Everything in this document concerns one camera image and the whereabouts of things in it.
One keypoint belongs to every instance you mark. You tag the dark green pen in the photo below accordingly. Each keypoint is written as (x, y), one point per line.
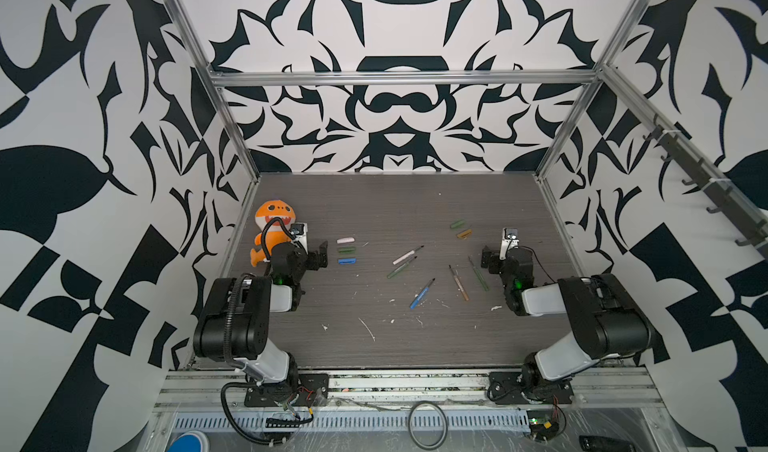
(401, 267)

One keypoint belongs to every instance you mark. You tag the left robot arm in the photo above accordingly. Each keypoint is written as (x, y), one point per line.
(233, 328)

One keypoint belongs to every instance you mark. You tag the green lit circuit board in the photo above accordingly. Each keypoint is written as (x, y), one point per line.
(544, 428)

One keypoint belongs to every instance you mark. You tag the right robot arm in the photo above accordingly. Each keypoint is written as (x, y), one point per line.
(605, 323)

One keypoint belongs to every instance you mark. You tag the wall hook rail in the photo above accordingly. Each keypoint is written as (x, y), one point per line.
(702, 175)

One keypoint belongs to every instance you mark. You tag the black device bottom right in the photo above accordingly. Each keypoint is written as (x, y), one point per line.
(593, 443)

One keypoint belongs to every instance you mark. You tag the pink pen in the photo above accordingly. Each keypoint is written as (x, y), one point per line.
(406, 255)

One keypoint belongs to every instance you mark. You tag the light green pen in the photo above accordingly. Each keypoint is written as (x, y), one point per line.
(478, 274)

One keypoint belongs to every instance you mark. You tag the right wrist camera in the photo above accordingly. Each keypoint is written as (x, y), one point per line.
(509, 241)

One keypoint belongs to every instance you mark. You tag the blue round button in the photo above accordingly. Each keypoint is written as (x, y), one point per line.
(192, 441)

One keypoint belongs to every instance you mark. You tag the orange shark plush toy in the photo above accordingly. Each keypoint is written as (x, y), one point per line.
(273, 218)

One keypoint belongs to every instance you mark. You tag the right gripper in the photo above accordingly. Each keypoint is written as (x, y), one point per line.
(494, 260)

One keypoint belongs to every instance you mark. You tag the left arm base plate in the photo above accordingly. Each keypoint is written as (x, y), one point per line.
(303, 390)

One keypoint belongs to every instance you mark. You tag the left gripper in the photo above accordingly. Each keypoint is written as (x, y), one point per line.
(315, 257)

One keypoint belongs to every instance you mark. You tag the blue pen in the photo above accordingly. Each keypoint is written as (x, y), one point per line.
(422, 293)

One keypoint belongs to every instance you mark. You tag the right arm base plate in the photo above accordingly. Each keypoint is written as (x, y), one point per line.
(516, 388)

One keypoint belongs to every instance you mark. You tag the orange pen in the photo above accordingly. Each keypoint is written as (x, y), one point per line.
(459, 284)

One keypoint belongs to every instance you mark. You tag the white slotted cable duct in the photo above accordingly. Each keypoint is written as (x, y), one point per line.
(422, 420)

